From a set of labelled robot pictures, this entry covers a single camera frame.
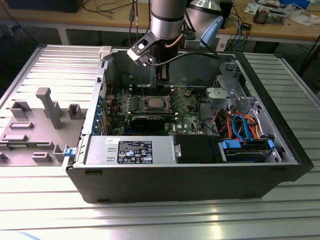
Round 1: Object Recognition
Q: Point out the CPU socket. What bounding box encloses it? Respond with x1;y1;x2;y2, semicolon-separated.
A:
142;95;168;113

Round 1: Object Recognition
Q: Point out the hard disk in blue carrier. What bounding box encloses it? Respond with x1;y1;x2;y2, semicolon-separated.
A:
218;138;276;164

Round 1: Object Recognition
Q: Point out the grey metal drive cage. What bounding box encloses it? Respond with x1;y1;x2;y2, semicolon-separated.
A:
205;61;258;112

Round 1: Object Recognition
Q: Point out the blue plastic case latch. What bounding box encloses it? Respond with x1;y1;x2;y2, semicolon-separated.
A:
63;147;78;158

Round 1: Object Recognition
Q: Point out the green motherboard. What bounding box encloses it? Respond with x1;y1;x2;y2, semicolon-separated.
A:
104;84;210;137

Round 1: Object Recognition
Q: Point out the black hanging cable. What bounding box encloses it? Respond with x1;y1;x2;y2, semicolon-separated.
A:
127;0;137;48

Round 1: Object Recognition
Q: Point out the grey parts rack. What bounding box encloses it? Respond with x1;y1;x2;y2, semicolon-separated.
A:
0;87;88;168

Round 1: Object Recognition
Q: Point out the pale grey case latch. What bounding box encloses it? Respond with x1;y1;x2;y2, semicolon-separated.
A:
98;46;113;61

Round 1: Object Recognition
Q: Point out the white paper sheet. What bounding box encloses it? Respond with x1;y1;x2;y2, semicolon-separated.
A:
289;14;320;28

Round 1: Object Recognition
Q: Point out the metal socket cover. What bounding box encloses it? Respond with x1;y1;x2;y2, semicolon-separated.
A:
163;88;182;113

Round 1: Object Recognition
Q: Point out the open PC case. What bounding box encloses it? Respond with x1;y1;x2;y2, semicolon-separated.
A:
65;46;315;205

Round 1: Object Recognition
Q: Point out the copper coil part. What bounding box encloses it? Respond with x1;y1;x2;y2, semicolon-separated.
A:
253;6;270;25

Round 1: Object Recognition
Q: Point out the grey power supply unit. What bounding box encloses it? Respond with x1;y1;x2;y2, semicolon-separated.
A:
84;135;176;166

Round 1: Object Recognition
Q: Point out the blue hanging cable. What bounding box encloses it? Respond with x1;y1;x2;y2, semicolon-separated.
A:
237;23;248;48

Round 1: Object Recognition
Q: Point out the small electronics board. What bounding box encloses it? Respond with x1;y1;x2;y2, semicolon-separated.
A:
268;9;286;25

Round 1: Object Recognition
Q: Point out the silver CPU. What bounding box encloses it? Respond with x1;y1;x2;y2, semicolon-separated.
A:
147;98;165;109

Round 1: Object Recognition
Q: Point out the blue data wire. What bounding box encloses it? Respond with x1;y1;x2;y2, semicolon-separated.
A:
231;112;255;142

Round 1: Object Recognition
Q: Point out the black graphics card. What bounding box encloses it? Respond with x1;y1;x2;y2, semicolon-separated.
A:
129;114;168;133

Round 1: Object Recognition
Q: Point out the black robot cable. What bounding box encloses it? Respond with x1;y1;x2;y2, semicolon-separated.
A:
147;51;221;66

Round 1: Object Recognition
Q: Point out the orange wire bundle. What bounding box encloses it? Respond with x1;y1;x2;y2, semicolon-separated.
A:
216;109;265;141

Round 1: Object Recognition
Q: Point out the black plastic shroud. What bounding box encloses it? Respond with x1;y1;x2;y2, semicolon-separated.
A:
174;135;223;165

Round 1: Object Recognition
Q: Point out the blue box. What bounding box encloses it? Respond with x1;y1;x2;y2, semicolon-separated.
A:
279;0;311;8

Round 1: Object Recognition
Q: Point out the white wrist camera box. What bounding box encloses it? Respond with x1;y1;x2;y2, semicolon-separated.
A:
126;38;154;67

